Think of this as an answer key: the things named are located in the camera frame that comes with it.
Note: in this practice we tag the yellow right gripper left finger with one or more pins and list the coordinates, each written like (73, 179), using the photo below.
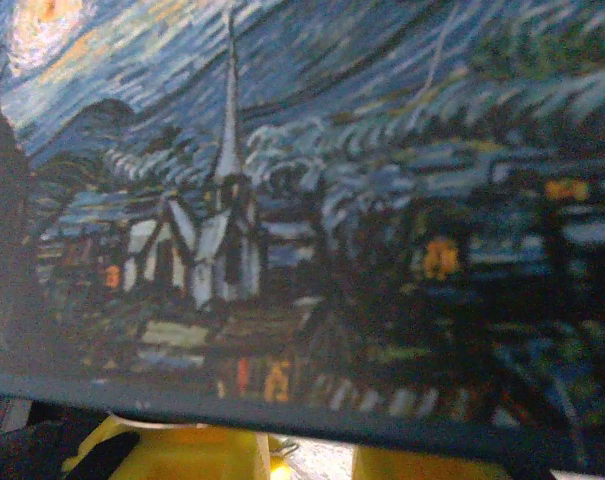
(197, 455)

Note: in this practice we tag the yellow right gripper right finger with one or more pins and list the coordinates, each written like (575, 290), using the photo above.
(407, 467)

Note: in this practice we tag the small padlock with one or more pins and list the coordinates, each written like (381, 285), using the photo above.
(280, 472)

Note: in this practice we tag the starry night tin box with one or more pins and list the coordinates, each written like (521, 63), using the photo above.
(282, 200)

